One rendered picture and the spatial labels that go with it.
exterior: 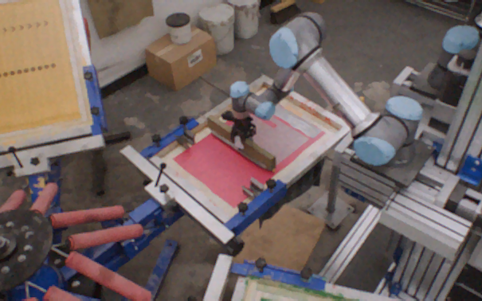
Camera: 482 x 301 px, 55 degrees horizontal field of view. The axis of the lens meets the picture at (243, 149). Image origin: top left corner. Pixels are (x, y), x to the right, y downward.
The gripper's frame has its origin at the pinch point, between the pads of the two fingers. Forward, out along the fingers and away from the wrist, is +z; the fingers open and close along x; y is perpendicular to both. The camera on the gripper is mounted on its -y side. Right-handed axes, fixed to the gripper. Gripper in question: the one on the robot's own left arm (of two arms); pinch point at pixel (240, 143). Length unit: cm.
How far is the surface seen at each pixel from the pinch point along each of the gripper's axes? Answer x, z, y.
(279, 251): 14, 98, 14
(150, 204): -50, -5, 1
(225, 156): -7.2, 4.7, -2.2
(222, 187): -20.5, 4.1, 10.1
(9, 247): -98, -34, 3
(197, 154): -15.3, 4.9, -13.1
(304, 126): 31.6, 4.1, 11.6
